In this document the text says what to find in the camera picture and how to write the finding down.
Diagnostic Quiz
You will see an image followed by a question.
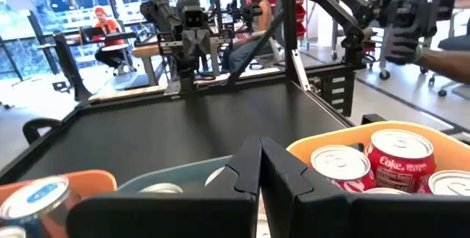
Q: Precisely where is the black perforated table leg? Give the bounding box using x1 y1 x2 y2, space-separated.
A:
322 71 356 118

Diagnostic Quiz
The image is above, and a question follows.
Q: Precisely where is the black table clamp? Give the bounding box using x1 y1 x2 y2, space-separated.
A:
22 118 62 145

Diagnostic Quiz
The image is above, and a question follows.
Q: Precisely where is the silver aluminium brace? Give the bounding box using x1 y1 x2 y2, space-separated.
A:
291 48 312 93

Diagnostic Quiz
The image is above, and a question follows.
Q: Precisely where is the yellow plastic bin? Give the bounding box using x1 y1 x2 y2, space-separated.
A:
286 120 470 197

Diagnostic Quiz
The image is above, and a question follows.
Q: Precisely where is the black rig strut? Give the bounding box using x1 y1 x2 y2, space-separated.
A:
226 10 286 85
53 33 93 102

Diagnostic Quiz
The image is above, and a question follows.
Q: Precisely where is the black metal table frame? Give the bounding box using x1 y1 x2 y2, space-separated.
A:
0 61 470 186

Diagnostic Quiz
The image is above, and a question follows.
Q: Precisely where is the person's forearm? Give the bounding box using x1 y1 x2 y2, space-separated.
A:
417 48 470 84

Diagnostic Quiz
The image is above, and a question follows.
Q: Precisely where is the white blue soda can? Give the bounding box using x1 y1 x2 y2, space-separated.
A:
139 182 184 195

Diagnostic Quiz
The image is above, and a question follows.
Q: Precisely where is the red storage bin shelf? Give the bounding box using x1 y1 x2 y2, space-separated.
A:
242 0 308 40

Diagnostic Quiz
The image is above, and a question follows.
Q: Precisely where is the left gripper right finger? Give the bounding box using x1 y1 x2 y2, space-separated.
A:
261 137 470 238

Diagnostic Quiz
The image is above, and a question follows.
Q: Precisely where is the black vertical rig post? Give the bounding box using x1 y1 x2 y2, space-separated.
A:
281 0 299 82

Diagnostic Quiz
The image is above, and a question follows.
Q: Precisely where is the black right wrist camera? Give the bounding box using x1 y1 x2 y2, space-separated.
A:
181 0 207 29

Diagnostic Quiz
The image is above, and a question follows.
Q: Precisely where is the person seated at round table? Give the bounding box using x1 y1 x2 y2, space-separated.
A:
92 6 129 71

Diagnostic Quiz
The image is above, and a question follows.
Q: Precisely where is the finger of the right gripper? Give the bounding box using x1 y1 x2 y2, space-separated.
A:
182 29 198 57
197 29 212 57

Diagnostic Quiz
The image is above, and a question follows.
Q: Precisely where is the orange plastic bin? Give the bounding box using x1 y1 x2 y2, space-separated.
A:
0 169 118 238

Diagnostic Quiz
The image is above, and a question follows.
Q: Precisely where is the person seated at workbench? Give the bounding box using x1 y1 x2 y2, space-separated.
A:
221 0 275 74

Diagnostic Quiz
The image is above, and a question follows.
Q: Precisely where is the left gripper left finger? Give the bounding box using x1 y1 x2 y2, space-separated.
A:
65 137 262 238

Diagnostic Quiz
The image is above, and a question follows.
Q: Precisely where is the blue office chair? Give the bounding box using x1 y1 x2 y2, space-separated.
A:
427 17 470 98

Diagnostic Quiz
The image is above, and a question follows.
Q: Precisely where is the blue silver energy drink can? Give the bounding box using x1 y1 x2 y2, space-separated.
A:
0 226 27 238
0 174 82 238

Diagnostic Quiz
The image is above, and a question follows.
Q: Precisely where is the person's gloved hand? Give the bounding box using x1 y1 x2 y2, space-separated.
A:
383 27 424 66

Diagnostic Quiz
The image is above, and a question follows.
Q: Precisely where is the silver metal bracket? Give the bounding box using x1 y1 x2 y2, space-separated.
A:
163 79 181 96

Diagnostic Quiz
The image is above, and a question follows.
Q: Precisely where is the blue-grey plastic bin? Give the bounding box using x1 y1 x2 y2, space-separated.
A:
117 156 234 195

